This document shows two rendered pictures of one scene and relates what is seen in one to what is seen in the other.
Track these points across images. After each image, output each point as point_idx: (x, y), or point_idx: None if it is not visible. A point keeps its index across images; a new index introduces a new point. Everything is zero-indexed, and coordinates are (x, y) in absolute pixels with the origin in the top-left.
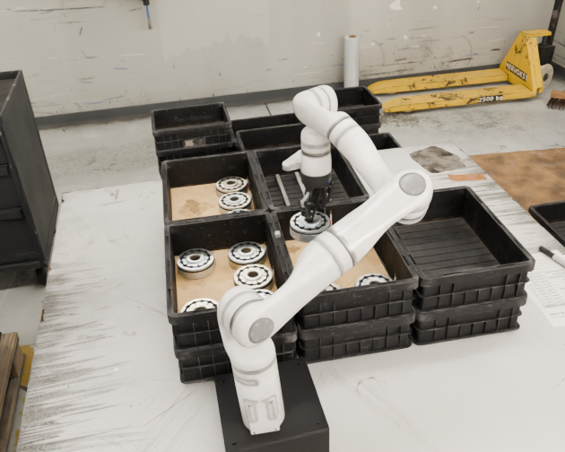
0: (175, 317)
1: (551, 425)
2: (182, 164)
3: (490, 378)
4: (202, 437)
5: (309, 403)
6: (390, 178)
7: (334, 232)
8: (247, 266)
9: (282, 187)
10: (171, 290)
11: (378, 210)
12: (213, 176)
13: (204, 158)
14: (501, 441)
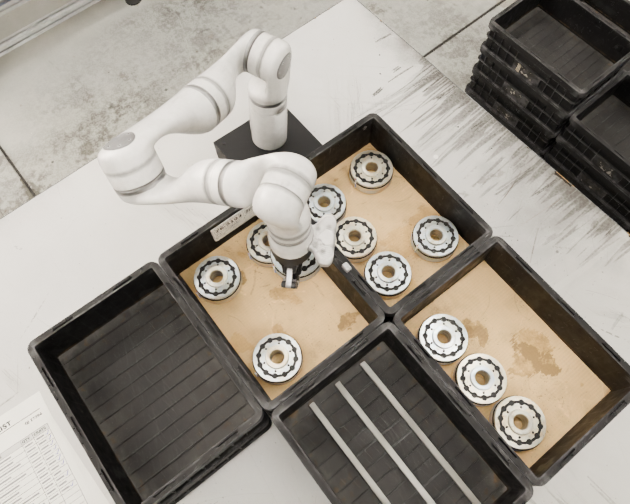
0: (368, 114)
1: (49, 257)
2: (615, 402)
3: (103, 288)
4: (319, 133)
5: (238, 157)
6: (161, 187)
7: (196, 87)
8: (370, 247)
9: (444, 464)
10: (398, 141)
11: (155, 113)
12: (566, 438)
13: (591, 427)
14: (89, 225)
